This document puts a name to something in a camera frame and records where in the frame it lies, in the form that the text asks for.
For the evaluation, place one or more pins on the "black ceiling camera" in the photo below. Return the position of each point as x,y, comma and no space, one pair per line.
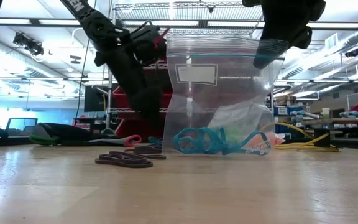
352,53

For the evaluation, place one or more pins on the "computer monitor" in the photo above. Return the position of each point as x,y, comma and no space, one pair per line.
20,124

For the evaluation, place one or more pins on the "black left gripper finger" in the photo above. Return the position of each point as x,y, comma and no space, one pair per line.
148,104

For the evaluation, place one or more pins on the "white cup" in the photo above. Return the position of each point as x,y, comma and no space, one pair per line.
325,113

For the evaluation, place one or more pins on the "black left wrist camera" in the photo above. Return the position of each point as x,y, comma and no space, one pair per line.
148,43

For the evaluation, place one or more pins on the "clear plastic zipper bag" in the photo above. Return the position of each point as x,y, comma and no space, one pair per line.
280,139
222,102

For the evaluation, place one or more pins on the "blue rubber band bunch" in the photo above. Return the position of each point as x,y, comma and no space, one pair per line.
204,141

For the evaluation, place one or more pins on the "blue storage bin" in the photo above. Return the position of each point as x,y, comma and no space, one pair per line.
286,111

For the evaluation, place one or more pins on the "black and green bag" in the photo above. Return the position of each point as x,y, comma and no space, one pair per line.
61,132

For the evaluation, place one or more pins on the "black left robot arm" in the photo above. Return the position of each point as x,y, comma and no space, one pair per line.
82,12

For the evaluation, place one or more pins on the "black monitor back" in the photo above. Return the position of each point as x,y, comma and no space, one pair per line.
95,99

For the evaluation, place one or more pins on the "wooden workbench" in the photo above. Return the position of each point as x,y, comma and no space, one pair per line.
353,121

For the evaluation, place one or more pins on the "red plastic bin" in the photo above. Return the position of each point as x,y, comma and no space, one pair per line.
120,99
129,127

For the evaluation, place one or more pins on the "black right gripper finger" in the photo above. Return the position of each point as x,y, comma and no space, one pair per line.
269,53

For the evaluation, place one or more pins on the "orange rubber band bunch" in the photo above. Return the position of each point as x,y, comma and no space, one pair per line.
273,138

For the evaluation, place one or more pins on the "grey blue pipe fitting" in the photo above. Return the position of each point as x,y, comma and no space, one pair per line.
356,114
303,115

